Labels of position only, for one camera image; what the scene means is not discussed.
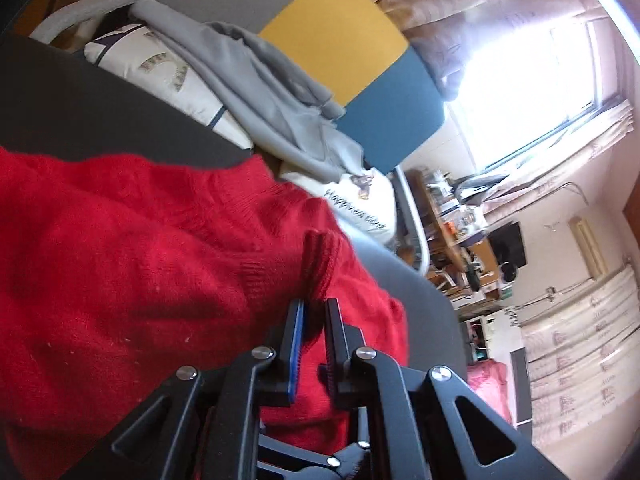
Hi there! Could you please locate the red knit sweater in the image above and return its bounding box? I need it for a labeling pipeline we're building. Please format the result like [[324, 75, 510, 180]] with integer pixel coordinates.
[[1, 152, 409, 479]]

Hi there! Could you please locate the pink ruffled bedding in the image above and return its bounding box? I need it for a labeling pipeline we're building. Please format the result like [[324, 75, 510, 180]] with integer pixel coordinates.
[[466, 359, 515, 426]]

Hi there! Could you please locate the cluttered wooden desk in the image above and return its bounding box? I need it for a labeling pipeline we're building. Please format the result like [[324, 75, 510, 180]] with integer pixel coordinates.
[[406, 169, 502, 308]]

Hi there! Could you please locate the black monitor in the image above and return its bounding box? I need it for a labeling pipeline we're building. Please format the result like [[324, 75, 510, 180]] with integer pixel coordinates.
[[488, 222, 527, 283]]

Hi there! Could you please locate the white printed cushion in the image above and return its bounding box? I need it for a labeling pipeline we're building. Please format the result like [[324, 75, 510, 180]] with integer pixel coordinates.
[[84, 24, 397, 245]]

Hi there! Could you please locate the grey garment on chair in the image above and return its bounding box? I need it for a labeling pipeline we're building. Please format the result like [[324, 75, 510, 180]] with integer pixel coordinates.
[[130, 0, 366, 182]]

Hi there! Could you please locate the grey yellow blue chair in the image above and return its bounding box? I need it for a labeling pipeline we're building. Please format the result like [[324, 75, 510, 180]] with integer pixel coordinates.
[[30, 0, 445, 272]]

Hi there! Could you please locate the pink patterned curtain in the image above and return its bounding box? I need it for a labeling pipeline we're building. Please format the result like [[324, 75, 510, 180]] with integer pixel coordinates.
[[372, 0, 634, 222]]

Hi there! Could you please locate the wall air conditioner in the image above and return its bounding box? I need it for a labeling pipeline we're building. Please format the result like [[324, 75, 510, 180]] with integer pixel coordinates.
[[568, 217, 608, 281]]

